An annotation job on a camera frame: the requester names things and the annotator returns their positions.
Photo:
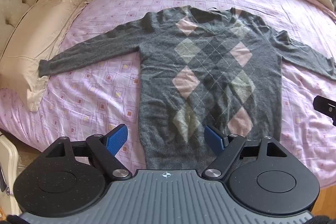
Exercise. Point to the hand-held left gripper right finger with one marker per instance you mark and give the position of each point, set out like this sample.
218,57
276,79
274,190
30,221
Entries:
212,138

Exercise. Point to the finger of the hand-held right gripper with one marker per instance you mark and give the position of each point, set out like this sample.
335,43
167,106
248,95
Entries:
325,107

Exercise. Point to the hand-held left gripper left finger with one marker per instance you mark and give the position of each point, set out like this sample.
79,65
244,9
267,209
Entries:
116,138

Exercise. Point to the grey argyle sweater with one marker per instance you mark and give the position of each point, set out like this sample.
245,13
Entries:
210,74

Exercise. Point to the white bedside cabinet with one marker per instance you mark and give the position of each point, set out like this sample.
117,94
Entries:
8,158

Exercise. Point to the cream pillow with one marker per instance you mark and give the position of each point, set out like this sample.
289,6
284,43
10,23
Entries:
47,19

